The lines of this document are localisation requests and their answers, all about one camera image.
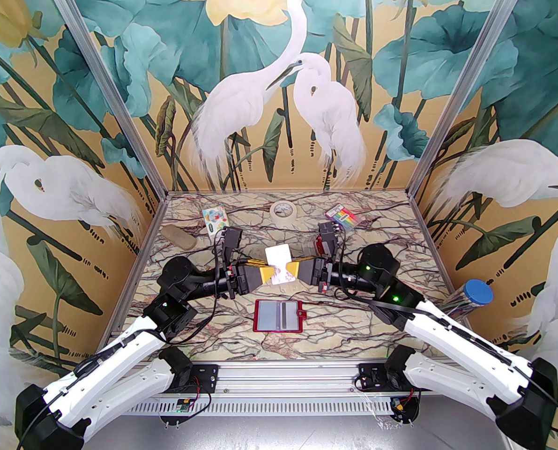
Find white card pink print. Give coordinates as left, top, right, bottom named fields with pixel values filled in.
left=264, top=245, right=295, bottom=284

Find red leather card holder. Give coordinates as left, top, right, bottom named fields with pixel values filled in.
left=253, top=299, right=306, bottom=333

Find white colourful card box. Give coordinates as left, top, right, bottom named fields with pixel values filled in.
left=201, top=206, right=233, bottom=243

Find beige stone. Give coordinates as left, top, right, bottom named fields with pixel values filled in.
left=160, top=225, right=198, bottom=251

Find masking tape roll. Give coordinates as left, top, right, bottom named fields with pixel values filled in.
left=269, top=200, right=298, bottom=226

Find purple rainbow marker pack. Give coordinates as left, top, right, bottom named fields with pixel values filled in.
left=324, top=204, right=358, bottom=231

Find clear jar blue lid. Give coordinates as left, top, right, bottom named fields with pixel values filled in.
left=440, top=279, right=495, bottom=321

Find grey metal base sheet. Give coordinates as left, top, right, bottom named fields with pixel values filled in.
left=84, top=414, right=499, bottom=450

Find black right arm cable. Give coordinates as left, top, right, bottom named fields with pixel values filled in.
left=323, top=232, right=558, bottom=439

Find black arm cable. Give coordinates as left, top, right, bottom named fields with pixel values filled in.
left=323, top=232, right=558, bottom=439
left=15, top=230, right=235, bottom=444

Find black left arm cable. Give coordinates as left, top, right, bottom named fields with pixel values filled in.
left=15, top=230, right=235, bottom=444

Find aluminium side rail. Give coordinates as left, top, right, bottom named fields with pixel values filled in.
left=96, top=194, right=168, bottom=362
left=409, top=194, right=485, bottom=359

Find aluminium front rail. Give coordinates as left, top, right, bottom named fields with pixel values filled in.
left=68, top=363, right=513, bottom=395

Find red black power wire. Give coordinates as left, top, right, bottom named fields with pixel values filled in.
left=187, top=377, right=210, bottom=415
left=398, top=386, right=421, bottom=413

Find perforated metal cable tray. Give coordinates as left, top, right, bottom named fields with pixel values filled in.
left=124, top=394, right=432, bottom=417

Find aluminium frame post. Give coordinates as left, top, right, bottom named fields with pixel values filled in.
left=408, top=0, right=527, bottom=200
left=41, top=0, right=168, bottom=200

